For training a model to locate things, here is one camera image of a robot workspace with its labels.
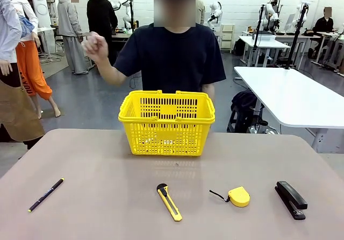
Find person's right hand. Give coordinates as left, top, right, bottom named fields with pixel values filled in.
left=81, top=31, right=110, bottom=62

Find black pen yellow ends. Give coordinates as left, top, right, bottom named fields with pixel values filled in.
left=27, top=178, right=65, bottom=213

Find person's right forearm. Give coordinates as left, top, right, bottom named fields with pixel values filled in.
left=94, top=55, right=128, bottom=87

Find person's left forearm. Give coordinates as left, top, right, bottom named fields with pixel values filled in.
left=203, top=83, right=216, bottom=102

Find person in black jacket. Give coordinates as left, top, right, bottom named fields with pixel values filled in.
left=86, top=0, right=119, bottom=66

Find person in grey hoodie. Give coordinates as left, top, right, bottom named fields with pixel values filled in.
left=57, top=0, right=89, bottom=76

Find person in navy t-shirt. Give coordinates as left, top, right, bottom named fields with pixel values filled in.
left=113, top=0, right=227, bottom=133

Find standing background person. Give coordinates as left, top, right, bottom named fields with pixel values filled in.
left=195, top=0, right=206, bottom=25

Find yellow plastic shopping basket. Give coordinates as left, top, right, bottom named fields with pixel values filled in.
left=118, top=89, right=216, bottom=157

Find seated person in black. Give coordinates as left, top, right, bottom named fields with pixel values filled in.
left=308, top=6, right=336, bottom=59

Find white standing air conditioner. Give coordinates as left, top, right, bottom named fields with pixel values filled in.
left=29, top=0, right=52, bottom=28

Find mannequin with orange pants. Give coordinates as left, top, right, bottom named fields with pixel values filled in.
left=10, top=0, right=61, bottom=119

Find mannequin striped shirt brown apron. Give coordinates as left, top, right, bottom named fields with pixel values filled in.
left=0, top=0, right=46, bottom=151

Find white drawer cabinet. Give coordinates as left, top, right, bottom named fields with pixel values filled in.
left=220, top=23, right=236, bottom=54

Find black backpack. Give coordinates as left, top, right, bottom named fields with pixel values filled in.
left=227, top=89, right=266, bottom=133

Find thin black tripod stand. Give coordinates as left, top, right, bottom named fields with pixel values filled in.
left=252, top=5, right=267, bottom=66

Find yellow utility knife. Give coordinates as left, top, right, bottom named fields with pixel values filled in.
left=156, top=183, right=183, bottom=222

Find white computer monitor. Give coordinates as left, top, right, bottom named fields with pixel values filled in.
left=284, top=13, right=296, bottom=32

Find tall black tripod stand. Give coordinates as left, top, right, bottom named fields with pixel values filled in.
left=284, top=3, right=309, bottom=70

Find yellow tape measure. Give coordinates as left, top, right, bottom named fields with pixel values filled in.
left=209, top=186, right=251, bottom=208

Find long white background desk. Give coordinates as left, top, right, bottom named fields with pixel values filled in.
left=276, top=32, right=323, bottom=70

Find black stapler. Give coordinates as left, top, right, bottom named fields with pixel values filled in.
left=274, top=180, right=309, bottom=221

